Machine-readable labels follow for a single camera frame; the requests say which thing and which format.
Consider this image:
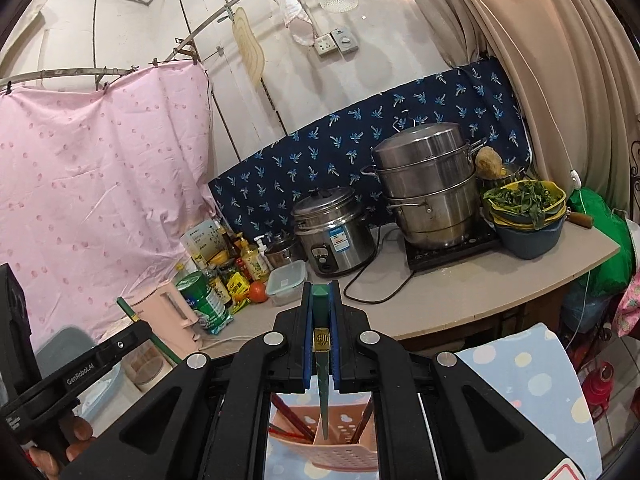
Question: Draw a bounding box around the green chopstick gold band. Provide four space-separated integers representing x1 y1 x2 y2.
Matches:
312 284 331 441

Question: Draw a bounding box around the bright red chopstick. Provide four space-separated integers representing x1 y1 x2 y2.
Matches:
268 424 314 444

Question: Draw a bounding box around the person's left hand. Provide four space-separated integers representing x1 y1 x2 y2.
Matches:
28 413 96 479

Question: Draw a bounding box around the clear food container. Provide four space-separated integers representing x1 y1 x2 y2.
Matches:
266 260 308 307

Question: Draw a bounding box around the red tomato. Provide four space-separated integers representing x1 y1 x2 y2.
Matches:
248 282 269 304

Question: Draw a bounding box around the small glass-lid pot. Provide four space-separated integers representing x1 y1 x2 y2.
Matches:
265 232 305 269

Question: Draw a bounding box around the yellow oil bottle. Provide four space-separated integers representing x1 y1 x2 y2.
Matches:
240 238 270 284

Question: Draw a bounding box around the silver rice cooker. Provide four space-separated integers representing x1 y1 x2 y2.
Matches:
292 186 376 278

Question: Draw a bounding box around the yellow snack packet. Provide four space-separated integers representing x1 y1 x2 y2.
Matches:
227 272 250 304

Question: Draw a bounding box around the black induction cooker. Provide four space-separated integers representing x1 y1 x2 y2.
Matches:
404 220 501 272

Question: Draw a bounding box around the green detergent bag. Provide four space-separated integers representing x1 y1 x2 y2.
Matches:
176 271 231 335

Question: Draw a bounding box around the dark red chopstick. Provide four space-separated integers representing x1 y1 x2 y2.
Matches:
271 393 314 442
349 398 374 444

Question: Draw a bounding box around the navy floral cloth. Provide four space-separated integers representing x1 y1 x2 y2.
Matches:
209 58 532 237

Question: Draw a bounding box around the dark red chopstick right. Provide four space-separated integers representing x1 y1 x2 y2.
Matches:
349 398 374 444

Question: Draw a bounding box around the pink perforated utensil basket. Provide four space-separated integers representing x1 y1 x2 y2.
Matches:
269 389 378 474

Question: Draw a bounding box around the pink kettle appliance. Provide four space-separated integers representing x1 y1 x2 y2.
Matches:
127 281 203 359

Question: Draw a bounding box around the large steel steamer pot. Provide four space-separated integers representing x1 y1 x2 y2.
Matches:
361 122 487 249

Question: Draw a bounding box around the blue dotted tablecloth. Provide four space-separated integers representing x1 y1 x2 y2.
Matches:
264 323 602 479

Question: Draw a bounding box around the blue basin with greens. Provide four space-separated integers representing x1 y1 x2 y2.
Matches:
483 179 567 260

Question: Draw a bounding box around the pink curtain cloth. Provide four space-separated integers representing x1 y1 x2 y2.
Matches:
1 62 213 346

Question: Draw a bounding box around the wooden cutting board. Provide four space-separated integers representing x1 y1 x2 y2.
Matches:
232 6 266 87

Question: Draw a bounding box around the green plastic bag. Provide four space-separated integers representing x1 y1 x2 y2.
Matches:
567 188 636 297

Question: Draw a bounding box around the pink floral cloth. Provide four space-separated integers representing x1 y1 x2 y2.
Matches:
612 272 640 337

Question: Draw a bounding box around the beige curtain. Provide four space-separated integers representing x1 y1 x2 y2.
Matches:
414 0 639 209

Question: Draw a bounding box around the white wall socket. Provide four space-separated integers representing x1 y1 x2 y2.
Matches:
314 27 359 56

